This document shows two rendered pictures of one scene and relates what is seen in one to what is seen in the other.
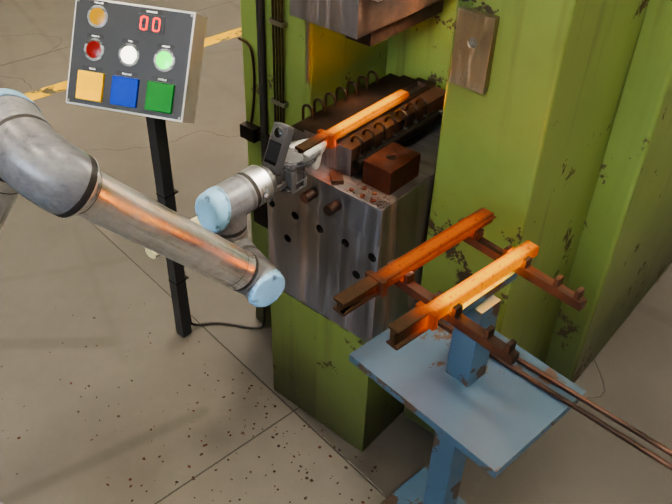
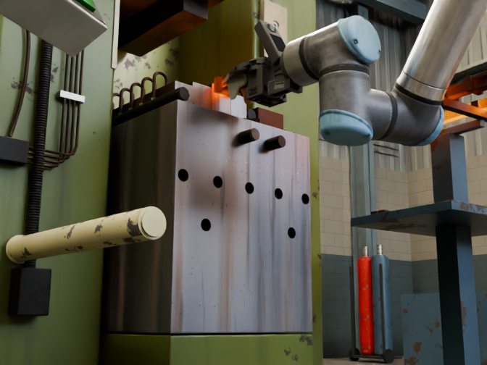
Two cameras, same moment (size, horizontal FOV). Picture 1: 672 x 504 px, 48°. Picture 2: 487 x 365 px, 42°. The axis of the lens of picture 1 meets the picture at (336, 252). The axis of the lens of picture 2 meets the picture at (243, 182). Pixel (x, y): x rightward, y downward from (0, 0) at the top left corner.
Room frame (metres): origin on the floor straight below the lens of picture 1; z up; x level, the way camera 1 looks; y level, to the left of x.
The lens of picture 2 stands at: (1.37, 1.32, 0.49)
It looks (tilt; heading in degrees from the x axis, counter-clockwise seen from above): 13 degrees up; 279
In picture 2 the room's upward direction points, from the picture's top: straight up
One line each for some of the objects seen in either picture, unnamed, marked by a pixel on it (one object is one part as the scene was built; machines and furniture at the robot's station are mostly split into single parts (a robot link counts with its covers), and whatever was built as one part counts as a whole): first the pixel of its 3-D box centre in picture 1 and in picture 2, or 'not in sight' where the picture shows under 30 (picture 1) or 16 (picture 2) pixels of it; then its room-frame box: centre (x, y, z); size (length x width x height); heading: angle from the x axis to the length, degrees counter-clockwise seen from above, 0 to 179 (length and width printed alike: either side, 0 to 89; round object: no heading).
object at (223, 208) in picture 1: (227, 203); (340, 48); (1.37, 0.24, 0.97); 0.12 x 0.09 x 0.10; 141
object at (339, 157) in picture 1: (372, 117); (157, 124); (1.81, -0.08, 0.96); 0.42 x 0.20 x 0.09; 141
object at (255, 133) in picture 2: (308, 195); (248, 135); (1.56, 0.07, 0.87); 0.04 x 0.03 x 0.03; 141
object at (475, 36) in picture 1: (473, 50); (273, 32); (1.55, -0.28, 1.27); 0.09 x 0.02 x 0.17; 51
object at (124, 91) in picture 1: (125, 91); not in sight; (1.81, 0.57, 1.01); 0.07 x 0.05 x 0.07; 76
